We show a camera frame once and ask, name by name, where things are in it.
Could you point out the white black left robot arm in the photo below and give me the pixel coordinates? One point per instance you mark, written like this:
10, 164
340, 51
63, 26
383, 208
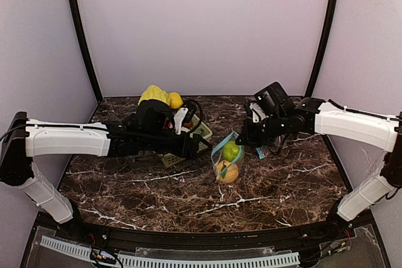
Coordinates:
153, 127

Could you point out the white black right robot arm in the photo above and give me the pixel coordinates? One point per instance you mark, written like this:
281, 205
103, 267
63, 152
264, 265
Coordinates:
273, 113

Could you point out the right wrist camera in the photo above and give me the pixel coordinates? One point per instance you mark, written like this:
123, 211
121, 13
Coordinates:
254, 111

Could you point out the pale green plastic basket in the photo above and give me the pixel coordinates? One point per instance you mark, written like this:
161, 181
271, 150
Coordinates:
203, 130

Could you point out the yellow napa cabbage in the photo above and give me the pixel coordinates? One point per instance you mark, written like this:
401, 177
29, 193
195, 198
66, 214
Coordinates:
154, 92

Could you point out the black frame post right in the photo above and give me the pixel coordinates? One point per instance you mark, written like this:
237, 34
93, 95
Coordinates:
321, 48

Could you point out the black frame post left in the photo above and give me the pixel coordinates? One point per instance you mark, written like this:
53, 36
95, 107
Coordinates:
84, 49

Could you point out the clear zip bag blue zipper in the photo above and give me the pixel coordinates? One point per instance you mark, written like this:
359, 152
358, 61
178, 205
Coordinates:
261, 152

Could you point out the orange pink peach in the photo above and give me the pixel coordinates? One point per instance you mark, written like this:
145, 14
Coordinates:
227, 172

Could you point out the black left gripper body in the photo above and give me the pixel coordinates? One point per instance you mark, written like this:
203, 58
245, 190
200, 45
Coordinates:
193, 146

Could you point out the yellow lemon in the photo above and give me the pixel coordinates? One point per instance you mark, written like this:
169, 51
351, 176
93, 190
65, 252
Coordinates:
176, 100

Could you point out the black frame post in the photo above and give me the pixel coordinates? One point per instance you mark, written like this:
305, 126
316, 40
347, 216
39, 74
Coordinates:
321, 48
84, 49

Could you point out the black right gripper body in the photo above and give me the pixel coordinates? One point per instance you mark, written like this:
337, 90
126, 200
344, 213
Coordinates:
249, 130

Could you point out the black front rail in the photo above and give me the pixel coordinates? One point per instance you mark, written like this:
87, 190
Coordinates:
297, 238

